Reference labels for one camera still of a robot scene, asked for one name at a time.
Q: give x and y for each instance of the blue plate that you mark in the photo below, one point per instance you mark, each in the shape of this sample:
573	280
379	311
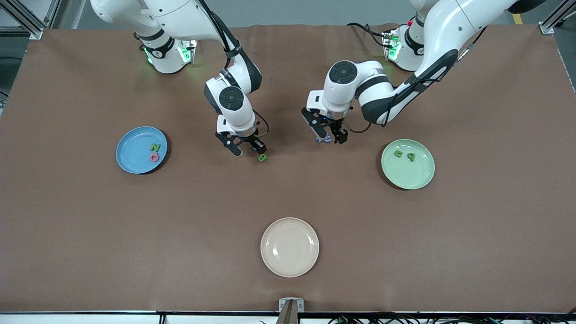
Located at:
130	157

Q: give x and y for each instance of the cream plate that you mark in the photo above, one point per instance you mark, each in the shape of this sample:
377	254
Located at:
289	247

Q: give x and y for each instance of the yellow floor tape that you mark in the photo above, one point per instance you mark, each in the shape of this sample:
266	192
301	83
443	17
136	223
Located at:
518	19

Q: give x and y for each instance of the aluminium frame post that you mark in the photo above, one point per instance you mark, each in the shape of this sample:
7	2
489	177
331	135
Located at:
546	28
36	32

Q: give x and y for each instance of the green foam letter N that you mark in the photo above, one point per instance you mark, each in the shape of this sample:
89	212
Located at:
155	147

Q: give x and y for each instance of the white table edge rail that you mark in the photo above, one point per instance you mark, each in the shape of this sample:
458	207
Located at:
90	319

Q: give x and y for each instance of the green plate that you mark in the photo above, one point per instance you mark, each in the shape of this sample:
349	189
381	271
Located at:
418	175

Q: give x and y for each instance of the brown table cover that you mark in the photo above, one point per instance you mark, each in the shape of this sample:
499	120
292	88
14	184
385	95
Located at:
288	202

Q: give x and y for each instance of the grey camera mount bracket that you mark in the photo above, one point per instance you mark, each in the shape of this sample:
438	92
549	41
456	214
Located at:
291	310

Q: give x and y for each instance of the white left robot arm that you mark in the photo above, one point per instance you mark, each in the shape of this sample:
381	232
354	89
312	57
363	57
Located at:
450	27

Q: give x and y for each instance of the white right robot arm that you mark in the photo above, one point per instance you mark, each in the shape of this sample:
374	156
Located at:
180	18

